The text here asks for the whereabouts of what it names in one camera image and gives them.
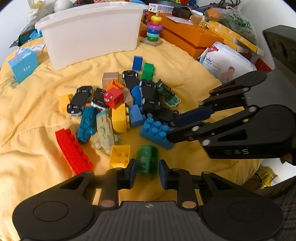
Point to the yellow cardboard box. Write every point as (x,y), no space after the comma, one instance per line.
(231,34)

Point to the dark green ribbed block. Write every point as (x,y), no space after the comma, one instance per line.
(146,161)

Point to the orange box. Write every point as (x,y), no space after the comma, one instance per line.
(185,38)

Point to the black device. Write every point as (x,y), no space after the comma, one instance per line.
(182,12)

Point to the orange building block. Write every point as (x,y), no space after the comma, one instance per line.
(116,85)

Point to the white printed carton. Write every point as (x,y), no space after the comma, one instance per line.
(160,8)

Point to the large blue building brick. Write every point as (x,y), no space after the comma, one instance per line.
(155,133)

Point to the green building block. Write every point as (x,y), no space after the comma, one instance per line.
(148,71)

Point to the green toy train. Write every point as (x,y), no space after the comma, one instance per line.
(167,93)

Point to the long red building brick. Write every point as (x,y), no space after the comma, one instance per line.
(72,151)

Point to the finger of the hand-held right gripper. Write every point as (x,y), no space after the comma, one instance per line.
(185,136)
(192,116)

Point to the hollow yellow building block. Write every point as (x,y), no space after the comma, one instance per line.
(120,156)

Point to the yellow blanket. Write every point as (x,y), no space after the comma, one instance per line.
(34,139)

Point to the white plastic bin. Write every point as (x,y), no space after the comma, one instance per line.
(92,34)

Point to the brown wooden block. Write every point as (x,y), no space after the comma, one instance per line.
(128,97)
(110,77)

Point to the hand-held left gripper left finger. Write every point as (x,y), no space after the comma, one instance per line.
(130,173)

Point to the white ball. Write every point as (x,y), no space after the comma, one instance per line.
(62,5)

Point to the black toy car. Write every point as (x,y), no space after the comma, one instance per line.
(130,78)
(79,100)
(99,99)
(163,115)
(150,95)

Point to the small wooden block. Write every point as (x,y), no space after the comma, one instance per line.
(197,19)

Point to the mesh bag of green pieces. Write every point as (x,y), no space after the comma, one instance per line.
(242,25)

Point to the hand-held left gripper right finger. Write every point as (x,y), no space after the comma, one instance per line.
(163,174)

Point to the teal toy car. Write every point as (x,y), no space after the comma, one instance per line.
(86,125)

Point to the white printed packet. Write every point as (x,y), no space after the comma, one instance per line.
(34,48)

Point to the person's dark knit clothing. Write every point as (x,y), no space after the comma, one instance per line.
(286,208)

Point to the white diaper package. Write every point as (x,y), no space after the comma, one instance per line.
(231,61)

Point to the orange toy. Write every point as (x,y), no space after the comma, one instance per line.
(214,13)

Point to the light blue box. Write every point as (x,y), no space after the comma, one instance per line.
(23,67)

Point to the pale green toy car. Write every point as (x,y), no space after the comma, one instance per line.
(105,133)

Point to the red building block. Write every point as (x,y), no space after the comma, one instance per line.
(113,97)

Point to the blue building block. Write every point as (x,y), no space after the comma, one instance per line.
(137,63)
(136,114)

